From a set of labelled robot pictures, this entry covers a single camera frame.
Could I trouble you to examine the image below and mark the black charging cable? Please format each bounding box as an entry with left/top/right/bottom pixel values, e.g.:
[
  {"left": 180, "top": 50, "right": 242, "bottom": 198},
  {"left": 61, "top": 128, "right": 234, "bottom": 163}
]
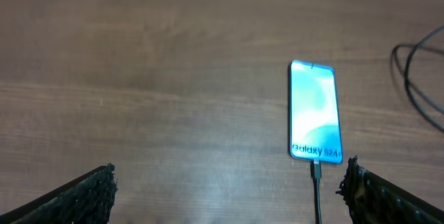
[{"left": 310, "top": 25, "right": 444, "bottom": 224}]

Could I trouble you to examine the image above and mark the blue Galaxy smartphone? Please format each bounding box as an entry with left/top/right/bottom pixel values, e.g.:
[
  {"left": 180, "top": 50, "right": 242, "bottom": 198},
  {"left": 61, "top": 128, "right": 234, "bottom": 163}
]
[{"left": 289, "top": 60, "right": 343, "bottom": 164}]

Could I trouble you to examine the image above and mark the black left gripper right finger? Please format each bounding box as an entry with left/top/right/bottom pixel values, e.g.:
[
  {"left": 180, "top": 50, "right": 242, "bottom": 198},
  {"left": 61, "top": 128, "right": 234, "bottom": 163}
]
[{"left": 337, "top": 157, "right": 443, "bottom": 224}]

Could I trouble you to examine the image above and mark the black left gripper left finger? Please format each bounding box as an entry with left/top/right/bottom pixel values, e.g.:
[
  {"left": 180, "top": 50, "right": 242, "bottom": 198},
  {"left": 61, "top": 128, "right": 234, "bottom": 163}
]
[{"left": 1, "top": 164, "right": 117, "bottom": 224}]

